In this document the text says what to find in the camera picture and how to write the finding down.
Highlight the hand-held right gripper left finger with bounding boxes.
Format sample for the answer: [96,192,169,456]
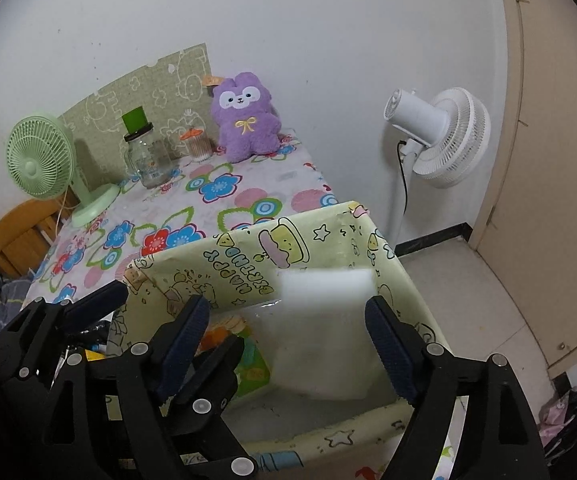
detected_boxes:
[43,296,211,480]

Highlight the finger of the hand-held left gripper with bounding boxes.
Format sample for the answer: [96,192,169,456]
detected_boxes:
[0,281,129,411]
[166,339,259,480]

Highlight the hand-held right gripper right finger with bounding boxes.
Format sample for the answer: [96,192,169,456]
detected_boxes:
[365,296,549,480]

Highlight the white soft cloth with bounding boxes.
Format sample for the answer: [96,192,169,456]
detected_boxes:
[271,266,399,403]

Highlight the yellow cartoon print storage box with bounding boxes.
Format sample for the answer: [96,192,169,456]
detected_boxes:
[106,200,469,480]

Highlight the green printed packet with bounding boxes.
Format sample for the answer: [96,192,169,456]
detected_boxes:
[233,335,274,398]

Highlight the wooden headboard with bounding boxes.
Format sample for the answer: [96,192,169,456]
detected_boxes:
[0,199,76,278]

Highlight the glass jar with black lid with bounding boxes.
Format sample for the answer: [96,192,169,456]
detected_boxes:
[123,130,159,190]

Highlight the green desk fan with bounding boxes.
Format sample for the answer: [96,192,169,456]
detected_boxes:
[7,114,120,228]

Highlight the small clear glass mug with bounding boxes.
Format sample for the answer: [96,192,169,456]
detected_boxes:
[151,137,174,171]

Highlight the floral tablecloth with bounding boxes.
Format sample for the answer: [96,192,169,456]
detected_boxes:
[21,130,341,321]

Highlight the pink bags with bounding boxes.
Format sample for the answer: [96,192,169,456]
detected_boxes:
[535,385,577,456]

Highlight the small jar with orange lid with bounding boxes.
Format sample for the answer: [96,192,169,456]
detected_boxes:
[178,127,214,163]

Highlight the green plastic cup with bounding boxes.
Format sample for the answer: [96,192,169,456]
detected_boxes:
[121,105,151,134]

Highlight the white standing fan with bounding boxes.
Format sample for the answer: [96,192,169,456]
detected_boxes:
[384,86,492,258]

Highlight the beige wooden door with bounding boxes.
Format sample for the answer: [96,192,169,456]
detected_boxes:
[468,0,577,376]

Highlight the purple plush toy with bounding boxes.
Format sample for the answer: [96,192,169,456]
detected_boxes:
[210,72,283,164]

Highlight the green patterned board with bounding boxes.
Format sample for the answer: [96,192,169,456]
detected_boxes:
[60,42,215,188]

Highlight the white fan cable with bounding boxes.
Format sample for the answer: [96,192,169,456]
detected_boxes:
[51,195,76,241]

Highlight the black fan cable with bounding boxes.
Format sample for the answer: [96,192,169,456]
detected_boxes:
[395,140,411,216]

